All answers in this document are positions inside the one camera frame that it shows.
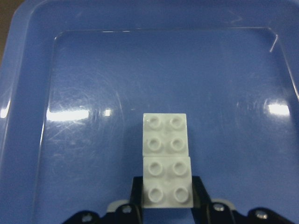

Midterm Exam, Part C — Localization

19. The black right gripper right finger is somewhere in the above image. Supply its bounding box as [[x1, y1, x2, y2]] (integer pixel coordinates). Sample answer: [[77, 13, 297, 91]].
[[191, 176, 211, 224]]

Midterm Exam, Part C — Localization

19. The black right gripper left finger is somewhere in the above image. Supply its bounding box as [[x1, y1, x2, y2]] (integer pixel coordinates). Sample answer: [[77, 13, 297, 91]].
[[129, 176, 143, 224]]

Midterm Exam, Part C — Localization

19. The blue plastic tray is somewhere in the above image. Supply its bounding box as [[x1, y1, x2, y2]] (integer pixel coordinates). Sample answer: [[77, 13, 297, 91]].
[[0, 0, 299, 224]]

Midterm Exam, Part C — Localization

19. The white building block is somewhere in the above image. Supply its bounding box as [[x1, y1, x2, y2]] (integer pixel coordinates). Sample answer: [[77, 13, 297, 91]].
[[142, 156, 193, 209], [142, 113, 189, 157]]

